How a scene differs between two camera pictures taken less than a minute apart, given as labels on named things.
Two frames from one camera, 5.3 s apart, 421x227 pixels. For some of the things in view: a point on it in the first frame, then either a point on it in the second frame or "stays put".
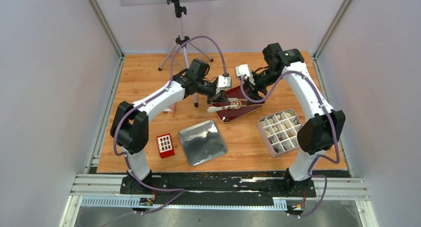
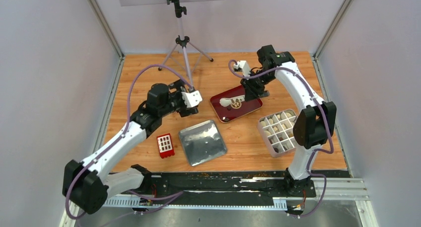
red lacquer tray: (235, 97) stays put
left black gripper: (222, 97) to (180, 87)
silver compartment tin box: (279, 130) stays put
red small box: (165, 146) stays put
